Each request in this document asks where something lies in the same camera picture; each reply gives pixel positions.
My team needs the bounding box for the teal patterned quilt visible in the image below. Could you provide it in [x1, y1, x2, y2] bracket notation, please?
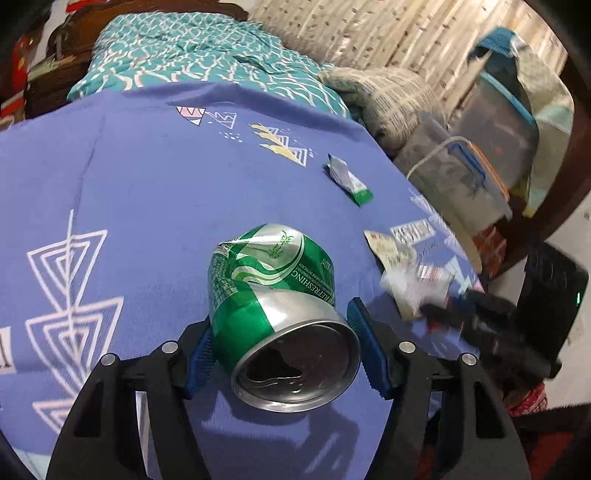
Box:
[67, 11, 352, 118]

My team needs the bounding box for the white cable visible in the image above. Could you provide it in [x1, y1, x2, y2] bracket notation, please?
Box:
[406, 136, 467, 178]

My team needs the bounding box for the red patterned cloth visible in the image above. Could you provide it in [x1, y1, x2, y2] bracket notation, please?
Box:
[503, 383, 550, 418]

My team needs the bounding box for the beige paper card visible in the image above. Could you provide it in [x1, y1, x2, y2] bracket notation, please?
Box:
[364, 230, 416, 271]

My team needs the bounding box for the green white folded wrapper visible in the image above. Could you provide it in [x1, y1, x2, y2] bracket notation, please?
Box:
[323, 155, 374, 207]

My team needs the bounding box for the beige leaf pattern curtain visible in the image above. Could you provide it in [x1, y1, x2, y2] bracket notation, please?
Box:
[249, 0, 546, 107]

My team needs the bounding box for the teal beige draped cloth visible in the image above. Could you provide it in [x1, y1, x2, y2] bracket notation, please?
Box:
[466, 28, 575, 217]

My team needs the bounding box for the beige printed pillow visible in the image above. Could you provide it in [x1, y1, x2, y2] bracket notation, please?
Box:
[318, 67, 446, 151]

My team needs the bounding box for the large storage box teal lid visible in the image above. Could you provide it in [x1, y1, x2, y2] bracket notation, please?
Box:
[455, 69, 541, 185]

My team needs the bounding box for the clear storage box blue handle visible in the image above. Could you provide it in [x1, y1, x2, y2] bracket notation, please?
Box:
[392, 113, 513, 232]

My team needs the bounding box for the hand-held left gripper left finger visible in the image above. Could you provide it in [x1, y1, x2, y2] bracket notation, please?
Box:
[46, 318, 215, 480]

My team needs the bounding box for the blue printed tablecloth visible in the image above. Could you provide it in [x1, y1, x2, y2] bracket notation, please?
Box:
[0, 82, 485, 480]

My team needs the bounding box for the crushed green drink can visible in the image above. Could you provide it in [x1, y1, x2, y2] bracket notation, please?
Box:
[208, 223, 362, 413]

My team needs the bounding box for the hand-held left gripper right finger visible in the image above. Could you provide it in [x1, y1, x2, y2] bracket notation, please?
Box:
[346, 298, 532, 480]

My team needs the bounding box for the white red paper wrapper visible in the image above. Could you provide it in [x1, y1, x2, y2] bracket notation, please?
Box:
[381, 263, 455, 321]

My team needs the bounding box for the red bag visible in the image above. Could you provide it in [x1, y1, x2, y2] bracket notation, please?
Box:
[0, 37, 33, 121]

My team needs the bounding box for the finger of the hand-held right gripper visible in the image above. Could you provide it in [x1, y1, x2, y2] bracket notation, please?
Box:
[422, 288, 552, 379]

